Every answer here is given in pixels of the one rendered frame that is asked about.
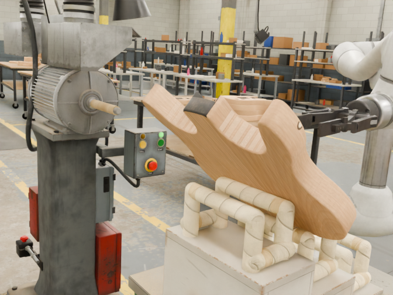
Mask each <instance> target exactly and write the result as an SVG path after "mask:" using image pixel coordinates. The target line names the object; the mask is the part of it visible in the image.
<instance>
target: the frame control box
mask: <svg viewBox="0 0 393 295"><path fill-rule="evenodd" d="M161 131H162V132H163V133H164V136H163V137H162V138H159V137H158V133H159V132H161ZM141 133H145V134H146V138H145V139H143V140H141V139H140V134H141ZM160 139H162V140H163V141H164V145H162V146H159V145H158V142H159V140H160ZM141 141H145V143H146V146H145V147H144V148H141V147H140V142H141ZM166 141H167V131H165V130H163V129H160V128H156V127H152V128H135V129H125V138H124V165H123V171H122V170H121V169H120V168H119V166H118V165H117V164H116V163H115V162H114V161H112V160H111V159H110V158H108V157H106V158H104V159H103V161H102V163H101V164H100V165H99V166H101V167H104V166H105V165H106V161H107V162H109V163H110V164H111V165H112V166H113V167H114V168H115V169H116V170H117V171H118V172H119V173H120V174H121V175H122V176H123V177H124V178H125V179H126V180H127V181H128V182H129V183H130V184H131V185H132V186H133V187H135V188H138V187H139V186H140V179H141V178H144V177H151V176H159V175H163V174H165V167H166ZM150 162H156V163H157V168H156V170H154V171H151V170H150V169H149V164H150ZM128 176H129V177H131V178H133V179H135V180H136V184H135V183H134V182H132V181H131V179H130V178H128Z"/></svg>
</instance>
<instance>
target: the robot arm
mask: <svg viewBox="0 0 393 295"><path fill-rule="evenodd" d="M332 63H333V65H334V67H335V69H336V70H337V71H338V72H339V73H340V74H342V75H343V76H345V77H348V78H350V79H352V80H354V81H364V80H367V79H369V83H370V87H371V89H373V90H372V92H371V94H370V95H364V96H361V97H359V98H358V99H356V100H354V101H351V102H350V103H348V104H347V105H346V107H345V108H341V109H333V110H331V108H325V109H319V110H314V111H304V112H302V115H297V117H298V119H299V120H300V122H301V124H302V126H303V127H304V128H309V127H310V126H312V124H319V127H318V137H320V138H321V137H324V136H329V135H333V134H336V133H340V131H342V132H347V131H350V133H357V132H360V131H363V130H365V131H367V132H366V139H365V144H364V152H363V160H362V165H361V172H360V180H359V182H357V183H356V184H355V185H354V186H353V187H352V189H351V192H350V193H349V196H348V197H349V199H350V200H351V201H352V203H353V205H354V207H355V209H356V213H357V216H356V219H355V220H354V222H353V225H352V226H351V228H350V230H349V232H348V234H351V235H354V236H365V237H379V236H387V235H391V234H393V197H392V192H391V190H390V189H389V187H388V186H386V185H387V177H388V170H389V163H390V158H391V151H392V144H393V30H392V31H391V32H390V33H389V34H388V35H387V36H386V37H385V38H383V39H382V40H381V41H379V42H353V43H352V42H344V43H341V44H339V45H338V46H337V47H336V48H335V49H334V51H333V55H332Z"/></svg>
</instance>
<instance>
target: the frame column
mask: <svg viewBox="0 0 393 295"><path fill-rule="evenodd" d="M33 133H34V135H35V137H36V140H37V181H38V206H39V253H40V259H41V260H42V262H43V271H42V270H41V269H40V273H39V278H38V280H37V282H36V285H35V287H34V291H35V292H36V294H37V295H98V290H97V286H96V278H95V229H96V144H97V143H98V140H99V138H94V139H80V140H65V141H58V142H53V141H52V140H50V139H48V138H46V137H45V136H43V135H41V134H39V133H38V132H36V131H34V130H33Z"/></svg>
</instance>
